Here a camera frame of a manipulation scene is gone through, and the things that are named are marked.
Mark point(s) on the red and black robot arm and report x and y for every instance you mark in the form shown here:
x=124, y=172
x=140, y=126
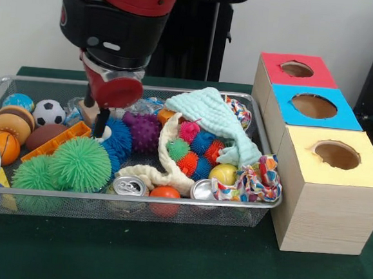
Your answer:
x=118, y=18

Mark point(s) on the small orange basketball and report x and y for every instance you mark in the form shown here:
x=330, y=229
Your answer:
x=3, y=148

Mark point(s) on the blue furry googly-eyed toy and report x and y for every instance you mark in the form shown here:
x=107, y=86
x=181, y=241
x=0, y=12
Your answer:
x=118, y=142

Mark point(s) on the orange plastic toy piece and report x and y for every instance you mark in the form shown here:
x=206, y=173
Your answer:
x=60, y=139

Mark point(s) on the wooden box with three holes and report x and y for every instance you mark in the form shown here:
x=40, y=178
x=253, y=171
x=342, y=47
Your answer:
x=323, y=215

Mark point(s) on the green spiky googly-eyed toy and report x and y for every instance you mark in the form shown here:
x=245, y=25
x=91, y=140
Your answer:
x=34, y=176

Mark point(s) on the purple spiky toy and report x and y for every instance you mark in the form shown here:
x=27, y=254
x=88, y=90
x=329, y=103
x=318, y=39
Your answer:
x=143, y=131

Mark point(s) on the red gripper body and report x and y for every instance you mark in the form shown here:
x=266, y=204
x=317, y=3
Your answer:
x=116, y=90

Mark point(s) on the toy burger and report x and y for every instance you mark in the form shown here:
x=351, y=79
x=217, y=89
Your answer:
x=12, y=124

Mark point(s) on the large green spiky ball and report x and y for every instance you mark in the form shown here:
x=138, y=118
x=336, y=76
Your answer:
x=81, y=163

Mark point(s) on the small soccer ball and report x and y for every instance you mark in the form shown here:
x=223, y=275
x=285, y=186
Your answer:
x=48, y=112

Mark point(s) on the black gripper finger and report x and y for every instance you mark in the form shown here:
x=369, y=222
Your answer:
x=101, y=124
x=88, y=98

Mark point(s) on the mint green cloth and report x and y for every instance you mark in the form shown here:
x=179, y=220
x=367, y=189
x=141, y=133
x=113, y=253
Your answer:
x=211, y=115

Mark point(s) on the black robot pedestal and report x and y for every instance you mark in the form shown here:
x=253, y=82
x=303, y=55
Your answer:
x=194, y=43

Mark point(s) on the colourful polka-dot cloth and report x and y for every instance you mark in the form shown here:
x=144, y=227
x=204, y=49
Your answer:
x=255, y=182

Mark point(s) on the green cloth table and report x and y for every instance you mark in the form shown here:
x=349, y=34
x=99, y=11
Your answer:
x=164, y=260

